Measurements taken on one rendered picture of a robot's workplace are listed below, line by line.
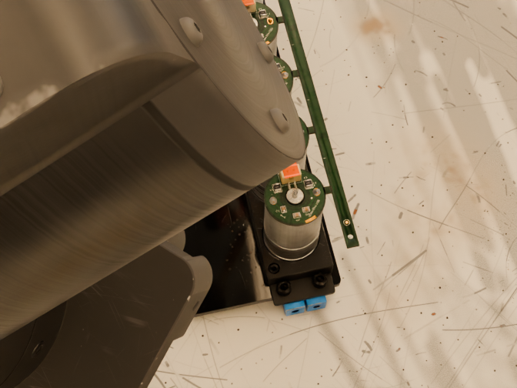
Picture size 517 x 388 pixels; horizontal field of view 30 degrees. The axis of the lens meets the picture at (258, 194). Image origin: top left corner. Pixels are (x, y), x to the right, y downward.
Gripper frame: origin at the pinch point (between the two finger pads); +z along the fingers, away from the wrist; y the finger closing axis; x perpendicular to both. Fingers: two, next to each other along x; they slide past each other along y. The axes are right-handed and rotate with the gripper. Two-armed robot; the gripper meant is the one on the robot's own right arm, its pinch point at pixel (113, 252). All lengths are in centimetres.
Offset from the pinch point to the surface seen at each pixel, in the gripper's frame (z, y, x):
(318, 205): 9.2, -3.6, -3.6
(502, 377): 14.7, -13.5, -0.5
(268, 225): 10.1, -2.0, -1.7
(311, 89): 11.3, -0.5, -7.5
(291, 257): 12.0, -3.2, -0.7
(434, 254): 16.3, -8.3, -3.6
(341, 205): 9.5, -4.4, -4.1
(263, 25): 12.1, 2.9, -8.9
